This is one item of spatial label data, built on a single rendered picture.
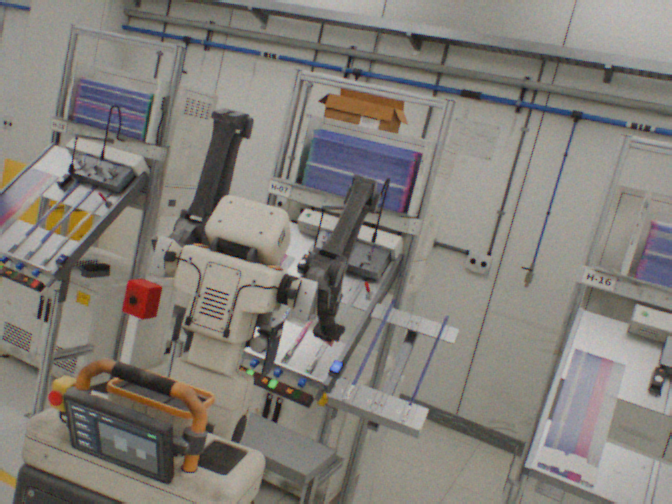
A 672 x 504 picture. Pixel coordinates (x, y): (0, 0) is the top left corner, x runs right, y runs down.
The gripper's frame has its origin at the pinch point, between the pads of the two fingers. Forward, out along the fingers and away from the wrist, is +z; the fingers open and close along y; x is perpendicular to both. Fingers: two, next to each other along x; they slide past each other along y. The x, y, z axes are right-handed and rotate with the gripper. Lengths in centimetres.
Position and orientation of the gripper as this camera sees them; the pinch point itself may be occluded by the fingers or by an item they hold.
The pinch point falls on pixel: (331, 343)
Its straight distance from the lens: 236.1
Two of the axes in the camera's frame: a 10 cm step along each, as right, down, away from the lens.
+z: 1.1, 6.7, 7.3
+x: -4.6, 6.9, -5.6
